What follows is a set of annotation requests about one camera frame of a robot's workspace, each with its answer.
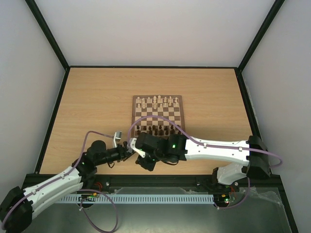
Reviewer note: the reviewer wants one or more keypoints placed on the clear plastic sheet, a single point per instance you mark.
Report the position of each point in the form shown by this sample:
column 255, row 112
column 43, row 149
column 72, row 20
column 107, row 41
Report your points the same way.
column 266, row 194

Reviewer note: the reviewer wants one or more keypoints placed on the black enclosure frame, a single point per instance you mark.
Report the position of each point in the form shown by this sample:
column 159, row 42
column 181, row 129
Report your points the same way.
column 249, row 109

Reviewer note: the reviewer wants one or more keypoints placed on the wooden chess board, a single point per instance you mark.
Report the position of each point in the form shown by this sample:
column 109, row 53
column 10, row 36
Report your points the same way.
column 159, row 116

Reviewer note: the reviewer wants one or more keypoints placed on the white slotted cable duct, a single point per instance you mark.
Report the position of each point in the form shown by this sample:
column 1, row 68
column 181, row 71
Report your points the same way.
column 138, row 199

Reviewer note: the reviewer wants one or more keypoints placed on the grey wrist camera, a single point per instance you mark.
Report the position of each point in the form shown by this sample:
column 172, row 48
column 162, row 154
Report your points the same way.
column 116, row 138
column 132, row 147

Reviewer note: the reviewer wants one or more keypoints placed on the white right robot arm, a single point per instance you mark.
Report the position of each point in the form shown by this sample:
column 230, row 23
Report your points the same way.
column 245, row 158

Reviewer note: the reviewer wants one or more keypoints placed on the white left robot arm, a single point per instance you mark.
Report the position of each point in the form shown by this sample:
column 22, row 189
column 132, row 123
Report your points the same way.
column 21, row 206

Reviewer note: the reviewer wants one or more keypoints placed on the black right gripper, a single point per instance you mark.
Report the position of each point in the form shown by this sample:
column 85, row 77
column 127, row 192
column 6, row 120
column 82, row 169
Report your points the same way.
column 147, row 161

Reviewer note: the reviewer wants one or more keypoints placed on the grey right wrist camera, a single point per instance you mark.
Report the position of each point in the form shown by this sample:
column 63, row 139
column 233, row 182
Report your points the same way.
column 132, row 147

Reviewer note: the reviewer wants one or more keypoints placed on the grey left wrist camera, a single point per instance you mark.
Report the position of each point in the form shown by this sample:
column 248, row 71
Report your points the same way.
column 116, row 138

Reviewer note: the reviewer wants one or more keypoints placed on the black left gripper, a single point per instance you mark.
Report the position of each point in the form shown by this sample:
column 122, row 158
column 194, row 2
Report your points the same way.
column 120, row 147

